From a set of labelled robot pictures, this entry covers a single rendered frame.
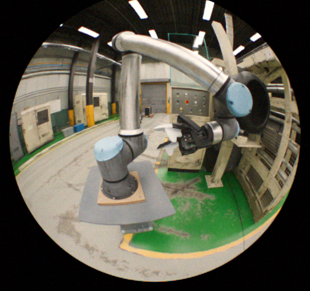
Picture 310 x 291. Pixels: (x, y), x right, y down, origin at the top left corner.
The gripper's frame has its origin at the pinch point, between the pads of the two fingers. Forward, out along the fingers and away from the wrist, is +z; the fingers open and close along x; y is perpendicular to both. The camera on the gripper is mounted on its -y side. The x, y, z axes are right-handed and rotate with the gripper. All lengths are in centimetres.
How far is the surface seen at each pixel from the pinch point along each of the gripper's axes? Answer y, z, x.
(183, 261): 101, -5, 38
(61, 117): -401, 608, 217
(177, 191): 28, -17, 103
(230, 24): -119, -141, -88
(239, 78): -30, -69, -12
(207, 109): -58, -75, 55
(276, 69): -20, -119, -47
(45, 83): -469, 613, -76
